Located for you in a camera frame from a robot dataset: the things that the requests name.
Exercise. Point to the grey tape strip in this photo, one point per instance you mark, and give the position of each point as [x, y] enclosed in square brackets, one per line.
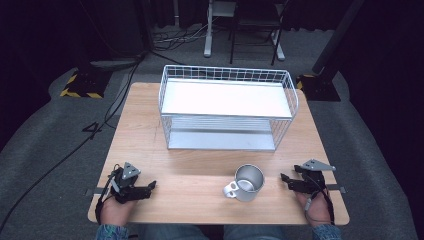
[336, 188]

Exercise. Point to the person's left hand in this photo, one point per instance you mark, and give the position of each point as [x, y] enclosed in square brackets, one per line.
[115, 210]

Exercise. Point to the white desk frame legs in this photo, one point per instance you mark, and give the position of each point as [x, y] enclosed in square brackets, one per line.
[210, 30]

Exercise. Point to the black yellow striped stand base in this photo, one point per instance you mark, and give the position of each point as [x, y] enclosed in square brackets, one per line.
[85, 85]
[316, 87]

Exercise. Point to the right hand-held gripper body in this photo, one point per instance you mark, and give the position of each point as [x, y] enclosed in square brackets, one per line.
[311, 178]

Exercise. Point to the black chair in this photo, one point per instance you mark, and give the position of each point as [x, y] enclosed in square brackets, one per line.
[256, 30]

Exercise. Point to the dark slanted stand pole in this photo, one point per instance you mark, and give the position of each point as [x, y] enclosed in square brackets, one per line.
[336, 36]

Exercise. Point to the person's right hand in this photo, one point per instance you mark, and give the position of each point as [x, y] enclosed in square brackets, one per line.
[316, 208]

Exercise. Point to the silver metal cup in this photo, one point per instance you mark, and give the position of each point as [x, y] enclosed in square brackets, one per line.
[250, 186]

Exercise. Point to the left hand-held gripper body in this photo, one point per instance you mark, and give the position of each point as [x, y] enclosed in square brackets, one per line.
[126, 186]

